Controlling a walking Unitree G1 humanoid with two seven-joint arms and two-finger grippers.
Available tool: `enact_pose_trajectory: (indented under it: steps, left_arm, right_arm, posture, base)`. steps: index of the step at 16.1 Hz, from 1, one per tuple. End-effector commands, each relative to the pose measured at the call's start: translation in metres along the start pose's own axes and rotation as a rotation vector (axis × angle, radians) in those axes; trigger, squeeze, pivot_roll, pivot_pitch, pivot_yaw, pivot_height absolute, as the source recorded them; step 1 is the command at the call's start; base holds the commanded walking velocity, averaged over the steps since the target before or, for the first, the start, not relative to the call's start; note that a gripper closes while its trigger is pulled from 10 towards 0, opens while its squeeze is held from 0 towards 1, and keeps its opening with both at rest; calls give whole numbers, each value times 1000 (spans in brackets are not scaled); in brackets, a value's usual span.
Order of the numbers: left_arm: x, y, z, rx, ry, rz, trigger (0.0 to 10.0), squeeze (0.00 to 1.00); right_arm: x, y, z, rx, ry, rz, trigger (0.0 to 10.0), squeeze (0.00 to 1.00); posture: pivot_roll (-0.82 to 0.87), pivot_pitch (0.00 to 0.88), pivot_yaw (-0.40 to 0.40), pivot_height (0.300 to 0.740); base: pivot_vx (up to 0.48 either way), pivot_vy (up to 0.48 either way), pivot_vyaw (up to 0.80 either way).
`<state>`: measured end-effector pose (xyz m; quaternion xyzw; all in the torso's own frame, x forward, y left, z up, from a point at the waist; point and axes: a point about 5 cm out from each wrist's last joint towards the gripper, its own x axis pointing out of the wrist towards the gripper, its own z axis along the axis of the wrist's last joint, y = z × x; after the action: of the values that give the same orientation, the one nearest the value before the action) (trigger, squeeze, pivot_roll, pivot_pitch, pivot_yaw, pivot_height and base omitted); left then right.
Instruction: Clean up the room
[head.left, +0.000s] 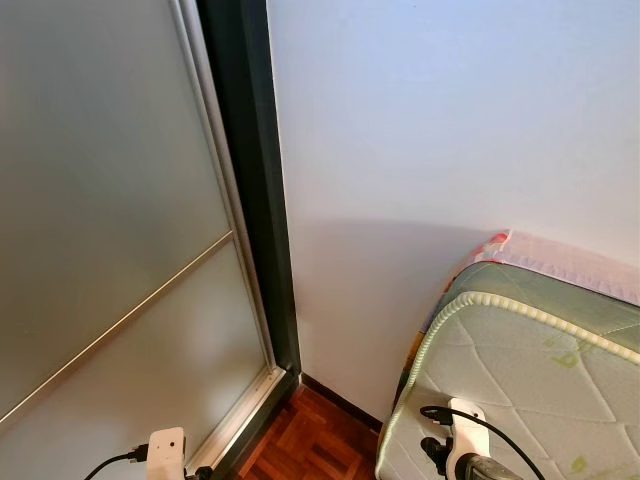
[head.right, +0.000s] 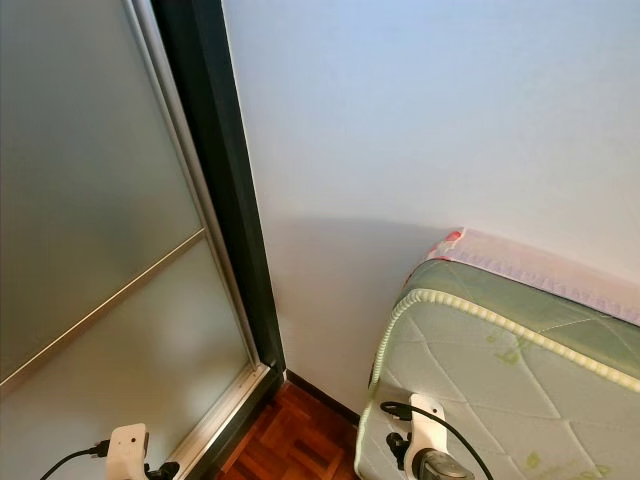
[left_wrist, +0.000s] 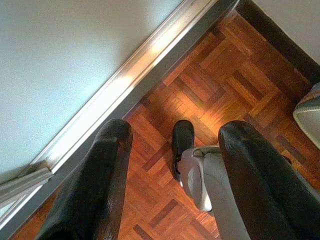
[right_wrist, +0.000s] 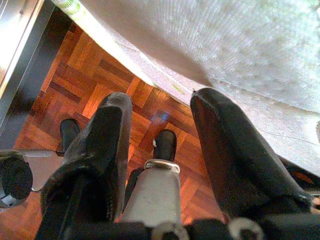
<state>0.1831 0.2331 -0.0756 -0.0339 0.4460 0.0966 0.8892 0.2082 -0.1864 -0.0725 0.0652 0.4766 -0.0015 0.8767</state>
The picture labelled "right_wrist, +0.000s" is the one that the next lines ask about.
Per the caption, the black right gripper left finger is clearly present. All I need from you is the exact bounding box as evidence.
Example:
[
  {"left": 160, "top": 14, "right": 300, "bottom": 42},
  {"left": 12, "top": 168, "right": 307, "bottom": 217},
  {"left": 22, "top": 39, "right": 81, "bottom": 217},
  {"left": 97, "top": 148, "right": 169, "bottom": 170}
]
[{"left": 34, "top": 91, "right": 133, "bottom": 237}]

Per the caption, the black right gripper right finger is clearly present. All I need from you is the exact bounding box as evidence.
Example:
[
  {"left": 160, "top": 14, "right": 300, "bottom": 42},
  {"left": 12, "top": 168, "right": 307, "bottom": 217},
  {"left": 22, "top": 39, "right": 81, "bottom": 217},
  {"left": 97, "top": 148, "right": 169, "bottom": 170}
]
[{"left": 190, "top": 86, "right": 315, "bottom": 221}]

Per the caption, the beige floral bed sheet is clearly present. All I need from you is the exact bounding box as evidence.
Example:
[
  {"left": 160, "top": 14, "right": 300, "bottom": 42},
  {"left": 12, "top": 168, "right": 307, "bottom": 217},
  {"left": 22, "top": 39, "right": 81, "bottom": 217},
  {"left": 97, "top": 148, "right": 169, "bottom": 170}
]
[{"left": 51, "top": 0, "right": 320, "bottom": 173}]

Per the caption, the grey furniture panel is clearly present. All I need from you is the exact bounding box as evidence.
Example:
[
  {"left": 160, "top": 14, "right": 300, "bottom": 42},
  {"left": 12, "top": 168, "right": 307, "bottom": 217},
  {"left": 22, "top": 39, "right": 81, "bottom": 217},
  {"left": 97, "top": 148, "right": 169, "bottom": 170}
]
[{"left": 0, "top": 0, "right": 56, "bottom": 151}]

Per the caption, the robot right leg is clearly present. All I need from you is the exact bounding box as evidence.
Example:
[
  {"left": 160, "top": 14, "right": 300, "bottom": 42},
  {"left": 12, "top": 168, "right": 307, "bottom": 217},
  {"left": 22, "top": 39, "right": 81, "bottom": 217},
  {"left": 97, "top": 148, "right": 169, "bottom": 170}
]
[{"left": 122, "top": 129, "right": 182, "bottom": 226}]

